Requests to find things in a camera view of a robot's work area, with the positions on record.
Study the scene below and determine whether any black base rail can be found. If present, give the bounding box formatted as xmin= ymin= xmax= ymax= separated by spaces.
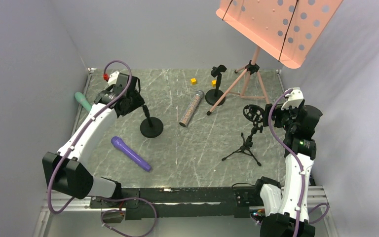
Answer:
xmin=89 ymin=184 xmax=264 ymax=220

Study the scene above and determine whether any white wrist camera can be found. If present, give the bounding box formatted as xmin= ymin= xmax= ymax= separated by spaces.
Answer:
xmin=281 ymin=87 xmax=304 ymax=110
xmin=103 ymin=71 xmax=120 ymax=86

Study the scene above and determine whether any pink music stand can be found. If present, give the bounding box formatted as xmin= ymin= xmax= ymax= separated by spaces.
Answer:
xmin=207 ymin=0 xmax=342 ymax=115

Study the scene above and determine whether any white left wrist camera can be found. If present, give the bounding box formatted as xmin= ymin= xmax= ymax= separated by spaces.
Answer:
xmin=103 ymin=71 xmax=120 ymax=86

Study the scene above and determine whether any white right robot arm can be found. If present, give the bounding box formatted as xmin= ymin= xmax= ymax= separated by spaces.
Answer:
xmin=256 ymin=104 xmax=323 ymax=237

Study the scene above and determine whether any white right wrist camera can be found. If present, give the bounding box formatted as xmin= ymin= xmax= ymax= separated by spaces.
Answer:
xmin=281 ymin=87 xmax=304 ymax=110

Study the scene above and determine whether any black round-base holder stand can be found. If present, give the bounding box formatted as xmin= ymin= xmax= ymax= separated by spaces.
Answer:
xmin=205 ymin=65 xmax=227 ymax=106

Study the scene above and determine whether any teal green microphone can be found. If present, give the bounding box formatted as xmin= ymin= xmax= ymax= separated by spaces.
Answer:
xmin=74 ymin=92 xmax=92 ymax=112

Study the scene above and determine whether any black round-base clip stand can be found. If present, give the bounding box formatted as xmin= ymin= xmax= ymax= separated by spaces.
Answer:
xmin=140 ymin=105 xmax=163 ymax=138

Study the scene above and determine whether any silver glitter microphone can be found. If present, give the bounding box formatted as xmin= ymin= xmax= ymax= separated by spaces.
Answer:
xmin=179 ymin=89 xmax=204 ymax=127

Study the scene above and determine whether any purple microphone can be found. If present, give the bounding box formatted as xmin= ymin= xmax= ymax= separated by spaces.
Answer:
xmin=111 ymin=136 xmax=152 ymax=172

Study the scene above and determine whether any black tripod shock-mount stand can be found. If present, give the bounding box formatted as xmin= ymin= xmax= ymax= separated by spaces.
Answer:
xmin=221 ymin=104 xmax=265 ymax=167

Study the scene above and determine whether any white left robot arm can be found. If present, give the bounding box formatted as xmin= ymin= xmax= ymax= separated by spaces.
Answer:
xmin=42 ymin=73 xmax=145 ymax=199

